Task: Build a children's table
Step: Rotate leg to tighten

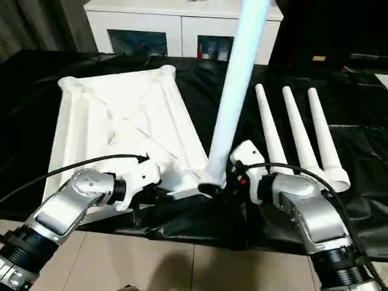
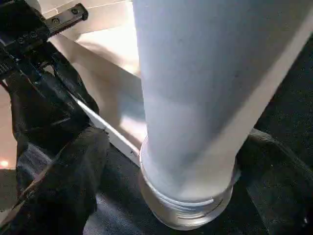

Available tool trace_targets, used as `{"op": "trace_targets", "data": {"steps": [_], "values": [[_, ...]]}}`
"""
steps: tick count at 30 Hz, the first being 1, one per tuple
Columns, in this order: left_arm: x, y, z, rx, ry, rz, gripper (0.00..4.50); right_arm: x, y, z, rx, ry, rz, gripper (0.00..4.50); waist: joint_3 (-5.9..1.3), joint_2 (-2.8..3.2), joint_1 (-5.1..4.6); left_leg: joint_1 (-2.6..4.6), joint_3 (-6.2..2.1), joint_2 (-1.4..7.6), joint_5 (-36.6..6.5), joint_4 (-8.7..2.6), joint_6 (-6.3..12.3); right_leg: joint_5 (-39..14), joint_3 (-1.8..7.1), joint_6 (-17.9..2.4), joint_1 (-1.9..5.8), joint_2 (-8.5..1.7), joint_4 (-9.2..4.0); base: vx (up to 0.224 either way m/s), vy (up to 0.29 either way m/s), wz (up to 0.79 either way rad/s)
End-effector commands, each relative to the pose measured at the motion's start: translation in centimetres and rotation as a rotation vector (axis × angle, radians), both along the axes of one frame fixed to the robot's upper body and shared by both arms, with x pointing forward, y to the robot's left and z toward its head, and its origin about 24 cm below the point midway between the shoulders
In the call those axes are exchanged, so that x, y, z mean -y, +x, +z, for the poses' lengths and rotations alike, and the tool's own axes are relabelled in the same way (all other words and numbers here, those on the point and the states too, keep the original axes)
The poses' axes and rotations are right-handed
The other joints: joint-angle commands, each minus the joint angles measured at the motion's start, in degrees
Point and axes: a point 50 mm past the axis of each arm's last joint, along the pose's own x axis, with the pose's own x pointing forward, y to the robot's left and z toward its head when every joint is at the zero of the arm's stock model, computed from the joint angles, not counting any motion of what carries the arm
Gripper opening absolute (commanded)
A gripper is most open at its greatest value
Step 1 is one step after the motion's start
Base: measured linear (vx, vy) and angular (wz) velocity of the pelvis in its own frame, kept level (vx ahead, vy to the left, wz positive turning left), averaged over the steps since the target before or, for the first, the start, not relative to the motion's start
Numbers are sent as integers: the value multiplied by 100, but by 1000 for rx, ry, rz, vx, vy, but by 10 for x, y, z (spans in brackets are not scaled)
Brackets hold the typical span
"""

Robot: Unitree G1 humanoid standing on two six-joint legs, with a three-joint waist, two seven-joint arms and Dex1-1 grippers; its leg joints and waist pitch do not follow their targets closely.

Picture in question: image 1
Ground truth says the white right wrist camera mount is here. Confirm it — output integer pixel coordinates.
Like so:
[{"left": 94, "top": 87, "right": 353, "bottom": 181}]
[{"left": 229, "top": 139, "right": 268, "bottom": 204}]

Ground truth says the grey curtain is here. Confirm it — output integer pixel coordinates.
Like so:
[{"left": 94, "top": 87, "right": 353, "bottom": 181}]
[{"left": 0, "top": 0, "right": 98, "bottom": 64}]

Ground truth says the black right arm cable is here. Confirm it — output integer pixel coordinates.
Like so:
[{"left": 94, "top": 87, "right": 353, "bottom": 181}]
[{"left": 238, "top": 162, "right": 380, "bottom": 273}]

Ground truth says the black work mat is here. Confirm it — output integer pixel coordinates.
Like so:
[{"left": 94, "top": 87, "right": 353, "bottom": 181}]
[{"left": 0, "top": 50, "right": 388, "bottom": 261}]

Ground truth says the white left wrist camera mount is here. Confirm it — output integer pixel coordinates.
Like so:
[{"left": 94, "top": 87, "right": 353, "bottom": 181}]
[{"left": 115, "top": 162, "right": 161, "bottom": 213}]

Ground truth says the white plastic table top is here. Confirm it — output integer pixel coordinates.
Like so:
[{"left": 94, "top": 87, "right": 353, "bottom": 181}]
[{"left": 42, "top": 65, "right": 227, "bottom": 201}]

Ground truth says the white cabinet with glass doors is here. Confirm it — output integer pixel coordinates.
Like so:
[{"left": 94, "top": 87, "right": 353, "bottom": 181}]
[{"left": 84, "top": 0, "right": 283, "bottom": 66}]

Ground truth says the white plastic table leg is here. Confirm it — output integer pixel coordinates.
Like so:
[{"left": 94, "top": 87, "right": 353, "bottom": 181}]
[
  {"left": 307, "top": 87, "right": 352, "bottom": 192},
  {"left": 255, "top": 84, "right": 289, "bottom": 176},
  {"left": 281, "top": 86, "right": 326, "bottom": 176},
  {"left": 207, "top": 0, "right": 275, "bottom": 190}
]

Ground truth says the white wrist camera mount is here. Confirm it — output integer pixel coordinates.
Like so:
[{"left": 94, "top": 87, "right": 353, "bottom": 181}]
[
  {"left": 229, "top": 139, "right": 268, "bottom": 204},
  {"left": 115, "top": 162, "right": 161, "bottom": 213}
]

